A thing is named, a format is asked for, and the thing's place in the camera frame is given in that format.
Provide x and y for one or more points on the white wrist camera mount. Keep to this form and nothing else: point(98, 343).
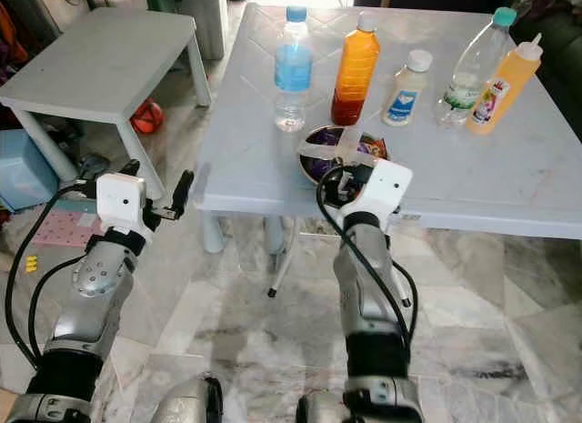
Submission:
point(123, 203)
point(386, 185)

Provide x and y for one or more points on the red ball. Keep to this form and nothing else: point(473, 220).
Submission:
point(147, 118)

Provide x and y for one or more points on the robot leg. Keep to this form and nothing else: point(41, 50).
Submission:
point(186, 403)
point(323, 409)

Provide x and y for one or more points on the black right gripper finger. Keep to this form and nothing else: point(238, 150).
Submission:
point(326, 179)

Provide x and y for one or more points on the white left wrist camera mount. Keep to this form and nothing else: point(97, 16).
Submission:
point(123, 203)

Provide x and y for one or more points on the small white table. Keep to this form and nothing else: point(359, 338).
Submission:
point(100, 64)

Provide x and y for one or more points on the colourful clothes heap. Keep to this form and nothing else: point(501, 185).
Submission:
point(7, 41)

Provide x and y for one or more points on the dark bowl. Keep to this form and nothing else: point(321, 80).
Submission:
point(316, 166)

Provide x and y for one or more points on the clear bottle teal cap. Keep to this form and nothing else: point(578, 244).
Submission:
point(473, 73)

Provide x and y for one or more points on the pink mat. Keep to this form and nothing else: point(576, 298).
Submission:
point(64, 230)

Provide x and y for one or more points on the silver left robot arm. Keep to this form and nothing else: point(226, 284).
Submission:
point(91, 296)

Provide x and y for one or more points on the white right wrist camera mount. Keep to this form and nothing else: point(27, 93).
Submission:
point(386, 185)

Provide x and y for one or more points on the large white plastic table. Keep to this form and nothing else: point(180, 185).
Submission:
point(482, 182)

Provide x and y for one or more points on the yellow toy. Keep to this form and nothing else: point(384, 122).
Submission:
point(31, 263)

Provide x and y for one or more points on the purple snack packet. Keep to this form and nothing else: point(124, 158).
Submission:
point(370, 148)

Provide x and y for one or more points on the light blue box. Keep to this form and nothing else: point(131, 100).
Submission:
point(18, 173)

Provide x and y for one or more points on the small white-capped bottle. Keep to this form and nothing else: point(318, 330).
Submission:
point(405, 100)

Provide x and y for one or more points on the robot left leg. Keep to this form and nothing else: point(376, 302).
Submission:
point(186, 403)

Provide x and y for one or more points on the water bottle blue label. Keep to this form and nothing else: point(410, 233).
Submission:
point(293, 70)

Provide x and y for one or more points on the orange liquid bottle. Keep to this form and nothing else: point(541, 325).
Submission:
point(355, 73)

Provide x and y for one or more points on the brown cardboard sheet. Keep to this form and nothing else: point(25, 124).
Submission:
point(7, 412)

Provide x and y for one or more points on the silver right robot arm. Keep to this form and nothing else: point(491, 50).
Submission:
point(359, 287)

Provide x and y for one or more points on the robot right leg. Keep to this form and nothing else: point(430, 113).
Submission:
point(323, 409)

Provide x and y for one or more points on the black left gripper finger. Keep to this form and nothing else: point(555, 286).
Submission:
point(184, 191)
point(132, 168)

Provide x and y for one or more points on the orange squeeze bottle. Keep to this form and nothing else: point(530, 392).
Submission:
point(505, 88)

